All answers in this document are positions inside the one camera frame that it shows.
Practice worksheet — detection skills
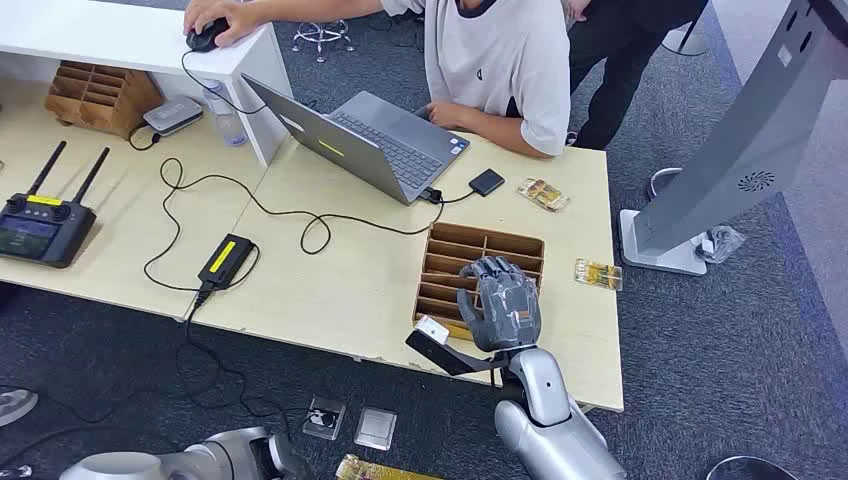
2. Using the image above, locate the black mouse cable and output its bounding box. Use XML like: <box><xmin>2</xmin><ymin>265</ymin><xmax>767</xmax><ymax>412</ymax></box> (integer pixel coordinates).
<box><xmin>180</xmin><ymin>50</ymin><xmax>268</xmax><ymax>117</ymax></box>

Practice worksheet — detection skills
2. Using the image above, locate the clear plastic bag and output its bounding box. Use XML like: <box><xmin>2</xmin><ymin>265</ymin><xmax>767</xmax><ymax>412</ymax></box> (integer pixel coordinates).
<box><xmin>695</xmin><ymin>225</ymin><xmax>747</xmax><ymax>265</ymax></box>

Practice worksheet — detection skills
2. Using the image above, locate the black router cable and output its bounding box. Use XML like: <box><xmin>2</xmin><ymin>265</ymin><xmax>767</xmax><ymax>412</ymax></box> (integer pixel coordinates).
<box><xmin>127</xmin><ymin>121</ymin><xmax>162</xmax><ymax>152</ymax></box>

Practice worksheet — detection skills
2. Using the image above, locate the black adapter mains cable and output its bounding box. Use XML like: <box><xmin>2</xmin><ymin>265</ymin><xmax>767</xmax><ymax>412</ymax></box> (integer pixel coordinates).
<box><xmin>173</xmin><ymin>288</ymin><xmax>296</xmax><ymax>435</ymax></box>

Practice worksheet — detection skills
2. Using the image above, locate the black power adapter brick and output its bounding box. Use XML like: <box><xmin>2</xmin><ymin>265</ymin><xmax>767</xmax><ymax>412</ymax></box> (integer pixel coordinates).
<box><xmin>197</xmin><ymin>233</ymin><xmax>258</xmax><ymax>291</ymax></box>

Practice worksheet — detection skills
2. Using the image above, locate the small white grey router box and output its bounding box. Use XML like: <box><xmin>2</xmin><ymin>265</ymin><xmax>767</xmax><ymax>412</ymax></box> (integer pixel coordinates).
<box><xmin>142</xmin><ymin>96</ymin><xmax>205</xmax><ymax>137</ymax></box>

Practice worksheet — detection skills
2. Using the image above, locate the short black drive cable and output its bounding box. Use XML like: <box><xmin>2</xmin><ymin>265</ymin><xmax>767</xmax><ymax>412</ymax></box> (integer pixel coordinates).
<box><xmin>419</xmin><ymin>187</ymin><xmax>480</xmax><ymax>205</ymax></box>

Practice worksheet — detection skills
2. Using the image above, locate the chrome stool base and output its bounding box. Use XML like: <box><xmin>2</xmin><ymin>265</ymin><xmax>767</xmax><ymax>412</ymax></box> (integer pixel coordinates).
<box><xmin>292</xmin><ymin>19</ymin><xmax>356</xmax><ymax>64</ymax></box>

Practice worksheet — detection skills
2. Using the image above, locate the yellow printed card pack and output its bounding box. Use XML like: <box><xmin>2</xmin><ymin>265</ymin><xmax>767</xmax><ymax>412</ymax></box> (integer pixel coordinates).
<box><xmin>334</xmin><ymin>454</ymin><xmax>446</xmax><ymax>480</ymax></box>

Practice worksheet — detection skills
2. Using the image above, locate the black adapter to laptop cable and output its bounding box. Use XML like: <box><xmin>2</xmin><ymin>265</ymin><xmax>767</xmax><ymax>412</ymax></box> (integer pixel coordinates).
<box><xmin>143</xmin><ymin>156</ymin><xmax>446</xmax><ymax>293</ymax></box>

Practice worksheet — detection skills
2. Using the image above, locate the closed metal floor plate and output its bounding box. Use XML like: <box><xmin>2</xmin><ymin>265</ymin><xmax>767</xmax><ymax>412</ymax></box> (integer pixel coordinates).
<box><xmin>353</xmin><ymin>406</ymin><xmax>399</xmax><ymax>452</ymax></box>

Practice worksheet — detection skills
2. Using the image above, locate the wooden slotted card tray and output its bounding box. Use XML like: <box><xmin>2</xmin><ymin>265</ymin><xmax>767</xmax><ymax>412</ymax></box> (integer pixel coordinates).
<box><xmin>412</xmin><ymin>221</ymin><xmax>547</xmax><ymax>343</ymax></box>

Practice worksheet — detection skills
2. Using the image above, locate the open floor socket box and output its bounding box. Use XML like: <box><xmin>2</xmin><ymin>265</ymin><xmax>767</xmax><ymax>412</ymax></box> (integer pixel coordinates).
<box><xmin>302</xmin><ymin>396</ymin><xmax>348</xmax><ymax>442</ymax></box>

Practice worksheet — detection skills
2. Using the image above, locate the chrome ring chair base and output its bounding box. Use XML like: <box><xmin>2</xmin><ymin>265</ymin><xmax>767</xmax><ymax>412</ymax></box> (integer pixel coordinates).
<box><xmin>646</xmin><ymin>166</ymin><xmax>684</xmax><ymax>201</ymax></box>

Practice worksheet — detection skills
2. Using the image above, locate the grey kiosk stand white base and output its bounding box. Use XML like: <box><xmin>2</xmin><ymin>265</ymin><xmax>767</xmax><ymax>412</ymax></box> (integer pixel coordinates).
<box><xmin>618</xmin><ymin>0</ymin><xmax>848</xmax><ymax>277</ymax></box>

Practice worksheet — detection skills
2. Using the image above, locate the white desk riser shelf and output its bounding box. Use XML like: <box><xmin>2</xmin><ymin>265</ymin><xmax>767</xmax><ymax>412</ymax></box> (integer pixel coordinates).
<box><xmin>0</xmin><ymin>0</ymin><xmax>295</xmax><ymax>168</ymax></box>

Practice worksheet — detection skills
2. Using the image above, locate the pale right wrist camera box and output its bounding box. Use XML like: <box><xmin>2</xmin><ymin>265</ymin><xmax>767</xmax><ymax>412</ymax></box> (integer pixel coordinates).
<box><xmin>405</xmin><ymin>315</ymin><xmax>513</xmax><ymax>378</ymax></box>

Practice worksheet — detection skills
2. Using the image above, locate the person's right hand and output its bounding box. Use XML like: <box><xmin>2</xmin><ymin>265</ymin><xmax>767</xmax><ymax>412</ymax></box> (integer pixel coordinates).
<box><xmin>183</xmin><ymin>0</ymin><xmax>265</xmax><ymax>48</ymax></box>

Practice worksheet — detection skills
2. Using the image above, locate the round black chrome rimmed base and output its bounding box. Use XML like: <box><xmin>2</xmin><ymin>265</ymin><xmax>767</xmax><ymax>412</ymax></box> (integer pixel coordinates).
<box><xmin>704</xmin><ymin>455</ymin><xmax>800</xmax><ymax>480</ymax></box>

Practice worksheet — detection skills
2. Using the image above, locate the standing person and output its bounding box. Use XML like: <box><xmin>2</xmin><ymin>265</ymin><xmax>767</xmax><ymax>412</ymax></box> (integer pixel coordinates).
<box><xmin>564</xmin><ymin>0</ymin><xmax>711</xmax><ymax>152</ymax></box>

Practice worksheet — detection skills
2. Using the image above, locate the wooden slotted desk organizer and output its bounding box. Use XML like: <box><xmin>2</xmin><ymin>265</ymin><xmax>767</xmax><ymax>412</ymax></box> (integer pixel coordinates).
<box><xmin>44</xmin><ymin>60</ymin><xmax>164</xmax><ymax>141</ymax></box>

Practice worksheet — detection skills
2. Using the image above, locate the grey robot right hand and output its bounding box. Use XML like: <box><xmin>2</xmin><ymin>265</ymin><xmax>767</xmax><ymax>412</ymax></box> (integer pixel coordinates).
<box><xmin>456</xmin><ymin>256</ymin><xmax>543</xmax><ymax>354</ymax></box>

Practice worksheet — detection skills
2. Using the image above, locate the person's left hand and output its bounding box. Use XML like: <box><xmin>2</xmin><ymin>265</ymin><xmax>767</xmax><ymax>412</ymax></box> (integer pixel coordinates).
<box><xmin>426</xmin><ymin>100</ymin><xmax>473</xmax><ymax>132</ymax></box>

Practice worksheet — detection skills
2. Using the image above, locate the grey open laptop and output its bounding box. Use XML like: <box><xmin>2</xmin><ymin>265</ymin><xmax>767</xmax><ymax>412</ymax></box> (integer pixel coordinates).
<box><xmin>241</xmin><ymin>72</ymin><xmax>472</xmax><ymax>207</ymax></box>

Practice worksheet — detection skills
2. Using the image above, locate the black computer mouse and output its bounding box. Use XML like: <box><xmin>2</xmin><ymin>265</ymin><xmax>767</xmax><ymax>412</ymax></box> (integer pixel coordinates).
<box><xmin>185</xmin><ymin>17</ymin><xmax>232</xmax><ymax>54</ymax></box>

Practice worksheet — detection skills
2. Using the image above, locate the small black external drive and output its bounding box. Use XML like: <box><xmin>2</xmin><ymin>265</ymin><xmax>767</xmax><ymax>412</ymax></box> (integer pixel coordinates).
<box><xmin>468</xmin><ymin>168</ymin><xmax>506</xmax><ymax>198</ymax></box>

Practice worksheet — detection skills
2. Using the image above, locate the yellow card in clear sleeve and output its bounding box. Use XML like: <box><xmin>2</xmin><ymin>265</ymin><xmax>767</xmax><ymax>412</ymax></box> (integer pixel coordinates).
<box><xmin>574</xmin><ymin>258</ymin><xmax>624</xmax><ymax>292</ymax></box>
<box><xmin>516</xmin><ymin>177</ymin><xmax>571</xmax><ymax>213</ymax></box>

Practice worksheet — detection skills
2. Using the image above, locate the grey shoe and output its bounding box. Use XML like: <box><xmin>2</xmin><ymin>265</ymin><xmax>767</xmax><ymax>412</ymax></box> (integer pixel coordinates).
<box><xmin>0</xmin><ymin>389</ymin><xmax>40</xmax><ymax>429</ymax></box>

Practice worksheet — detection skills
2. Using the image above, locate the clear plastic water bottle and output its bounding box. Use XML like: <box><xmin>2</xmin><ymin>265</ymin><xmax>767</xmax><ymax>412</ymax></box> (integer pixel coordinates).
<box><xmin>201</xmin><ymin>79</ymin><xmax>248</xmax><ymax>148</ymax></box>

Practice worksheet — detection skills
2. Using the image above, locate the black remote controller with antennas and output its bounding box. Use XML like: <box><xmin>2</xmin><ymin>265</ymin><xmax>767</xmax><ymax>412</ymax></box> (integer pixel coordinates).
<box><xmin>0</xmin><ymin>140</ymin><xmax>112</xmax><ymax>270</ymax></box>

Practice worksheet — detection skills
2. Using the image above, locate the seated person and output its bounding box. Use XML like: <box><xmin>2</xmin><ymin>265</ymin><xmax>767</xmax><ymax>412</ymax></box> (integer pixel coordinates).
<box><xmin>183</xmin><ymin>0</ymin><xmax>572</xmax><ymax>160</ymax></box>

